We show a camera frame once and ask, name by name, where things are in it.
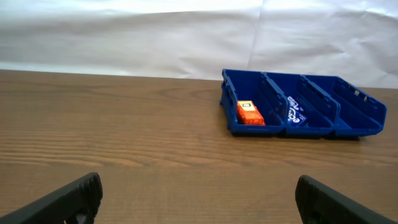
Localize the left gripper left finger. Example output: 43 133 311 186
0 172 103 224

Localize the blue tray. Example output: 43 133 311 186
220 68 388 139

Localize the blue candy pack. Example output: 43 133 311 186
286 95 308 127

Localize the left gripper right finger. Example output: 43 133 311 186
295 174 398 224

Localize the orange candy box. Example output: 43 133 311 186
253 105 266 127
236 100 259 127

